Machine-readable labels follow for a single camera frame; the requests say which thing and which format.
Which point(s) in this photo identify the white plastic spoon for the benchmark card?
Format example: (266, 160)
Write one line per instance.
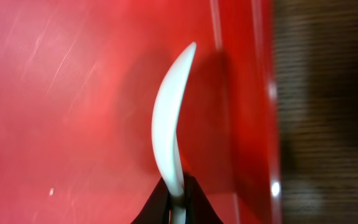
(164, 131)

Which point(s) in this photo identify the red plastic tray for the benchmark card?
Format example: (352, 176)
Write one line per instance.
(78, 81)

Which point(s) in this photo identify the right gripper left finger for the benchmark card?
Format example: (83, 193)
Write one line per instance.
(157, 207)

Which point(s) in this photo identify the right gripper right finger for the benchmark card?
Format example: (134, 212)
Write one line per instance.
(198, 208)

